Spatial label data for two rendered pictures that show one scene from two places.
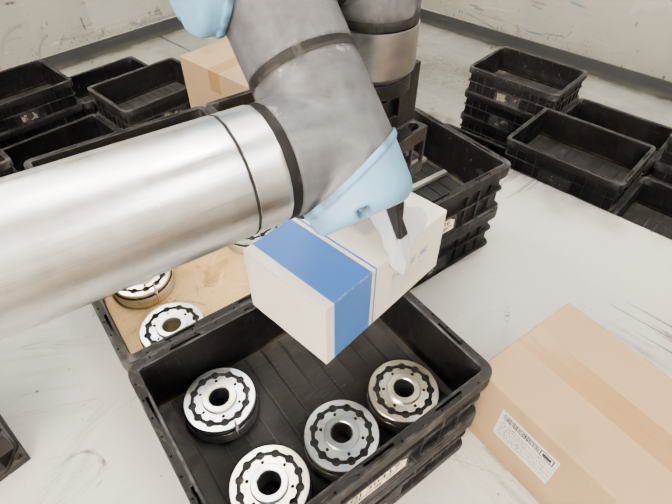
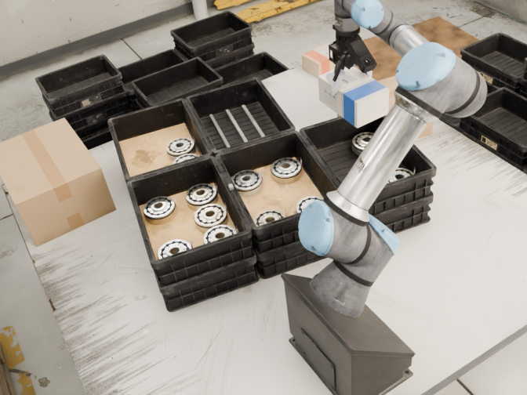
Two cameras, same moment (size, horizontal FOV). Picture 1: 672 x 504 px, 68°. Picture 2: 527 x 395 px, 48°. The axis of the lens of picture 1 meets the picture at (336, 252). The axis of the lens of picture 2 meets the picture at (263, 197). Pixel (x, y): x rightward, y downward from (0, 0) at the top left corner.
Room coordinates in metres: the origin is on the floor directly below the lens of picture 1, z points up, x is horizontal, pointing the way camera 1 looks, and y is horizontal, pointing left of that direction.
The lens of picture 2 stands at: (0.12, 1.57, 2.12)
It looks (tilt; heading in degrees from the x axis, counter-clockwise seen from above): 41 degrees down; 291
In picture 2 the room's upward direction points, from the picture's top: 8 degrees counter-clockwise
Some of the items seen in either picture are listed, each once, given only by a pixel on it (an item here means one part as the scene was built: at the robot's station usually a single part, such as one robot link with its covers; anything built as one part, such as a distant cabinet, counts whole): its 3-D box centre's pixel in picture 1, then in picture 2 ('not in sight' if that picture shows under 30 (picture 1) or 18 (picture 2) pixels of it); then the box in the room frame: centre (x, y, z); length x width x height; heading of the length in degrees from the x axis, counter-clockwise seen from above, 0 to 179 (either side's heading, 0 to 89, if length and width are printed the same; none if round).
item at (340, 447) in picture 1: (341, 433); not in sight; (0.30, -0.01, 0.86); 0.05 x 0.05 x 0.01
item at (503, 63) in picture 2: not in sight; (503, 82); (-0.16, -1.44, 0.31); 0.40 x 0.30 x 0.34; 137
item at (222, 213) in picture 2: not in sight; (210, 215); (0.79, 0.35, 0.86); 0.10 x 0.10 x 0.01
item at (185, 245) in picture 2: not in sight; (175, 251); (0.84, 0.52, 0.86); 0.10 x 0.10 x 0.01
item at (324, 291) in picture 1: (348, 258); (352, 95); (0.40, -0.01, 1.10); 0.20 x 0.12 x 0.09; 137
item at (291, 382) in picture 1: (312, 393); (364, 163); (0.36, 0.03, 0.87); 0.40 x 0.30 x 0.11; 126
